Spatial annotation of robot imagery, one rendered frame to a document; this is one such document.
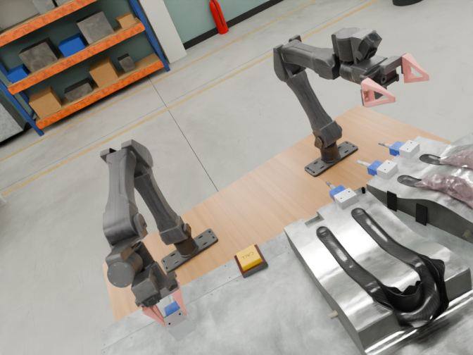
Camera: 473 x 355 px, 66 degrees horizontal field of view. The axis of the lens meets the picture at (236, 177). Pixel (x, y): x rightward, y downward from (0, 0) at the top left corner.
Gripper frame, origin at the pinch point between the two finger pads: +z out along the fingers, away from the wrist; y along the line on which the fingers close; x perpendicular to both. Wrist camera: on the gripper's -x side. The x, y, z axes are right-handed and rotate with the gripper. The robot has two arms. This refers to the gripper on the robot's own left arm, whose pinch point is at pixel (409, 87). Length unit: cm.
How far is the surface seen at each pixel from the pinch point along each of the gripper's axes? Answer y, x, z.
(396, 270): -23.6, 26.8, 17.1
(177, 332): -71, 27, -2
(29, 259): -180, 124, -221
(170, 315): -70, 24, -6
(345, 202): -16.7, 29.0, -7.9
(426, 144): 18.9, 34.6, -13.4
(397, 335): -32, 33, 25
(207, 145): -5, 124, -231
